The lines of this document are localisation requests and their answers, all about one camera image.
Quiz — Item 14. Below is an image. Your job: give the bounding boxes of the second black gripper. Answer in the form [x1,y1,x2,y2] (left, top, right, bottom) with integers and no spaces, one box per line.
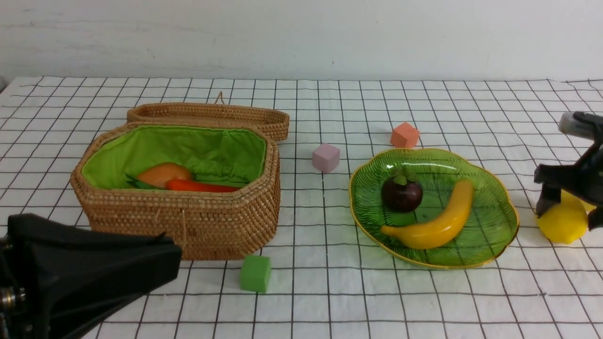
[534,141,603,231]

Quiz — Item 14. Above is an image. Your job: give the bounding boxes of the yellow toy lemon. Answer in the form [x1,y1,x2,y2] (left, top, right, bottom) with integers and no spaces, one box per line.
[537,191,596,244]

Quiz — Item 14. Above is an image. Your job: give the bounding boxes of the yellow toy banana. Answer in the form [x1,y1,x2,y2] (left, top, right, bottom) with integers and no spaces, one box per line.
[381,179,475,250]

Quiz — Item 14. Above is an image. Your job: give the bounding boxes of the dark purple toy mangosteen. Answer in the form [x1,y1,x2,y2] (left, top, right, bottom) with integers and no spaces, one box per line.
[381,168,424,213]

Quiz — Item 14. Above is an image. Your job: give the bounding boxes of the orange toy carrot green leaves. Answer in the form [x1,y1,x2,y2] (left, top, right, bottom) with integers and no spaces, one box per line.
[126,175,240,193]

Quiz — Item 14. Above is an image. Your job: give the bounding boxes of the orange-brown toy potato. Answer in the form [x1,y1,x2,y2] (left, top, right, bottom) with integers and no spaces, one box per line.
[135,162,193,189]

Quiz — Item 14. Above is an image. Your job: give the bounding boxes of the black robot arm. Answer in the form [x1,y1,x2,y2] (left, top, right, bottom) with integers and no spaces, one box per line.
[1,133,602,339]

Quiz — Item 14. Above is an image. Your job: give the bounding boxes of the green glass leaf plate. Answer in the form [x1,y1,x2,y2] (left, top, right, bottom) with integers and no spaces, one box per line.
[348,148,519,269]

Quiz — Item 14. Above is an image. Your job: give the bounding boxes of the orange foam cube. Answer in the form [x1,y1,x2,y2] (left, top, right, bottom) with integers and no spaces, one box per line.
[390,122,420,149]

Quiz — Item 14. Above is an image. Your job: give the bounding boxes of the pink foam cube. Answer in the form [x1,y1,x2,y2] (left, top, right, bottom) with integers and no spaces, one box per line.
[312,143,340,173]

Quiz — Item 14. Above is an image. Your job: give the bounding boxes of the white black grid tablecloth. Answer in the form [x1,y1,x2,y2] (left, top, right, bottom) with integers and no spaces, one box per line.
[0,76,602,175]

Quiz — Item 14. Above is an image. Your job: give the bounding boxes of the woven rattan basket lid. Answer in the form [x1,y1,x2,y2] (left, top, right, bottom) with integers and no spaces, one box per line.
[127,92,289,141]

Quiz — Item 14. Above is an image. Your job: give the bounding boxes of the green foam cube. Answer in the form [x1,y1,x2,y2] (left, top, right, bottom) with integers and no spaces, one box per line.
[239,255,272,293]

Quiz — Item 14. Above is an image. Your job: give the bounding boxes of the woven rattan basket green lining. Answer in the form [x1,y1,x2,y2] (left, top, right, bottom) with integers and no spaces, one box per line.
[70,121,282,261]

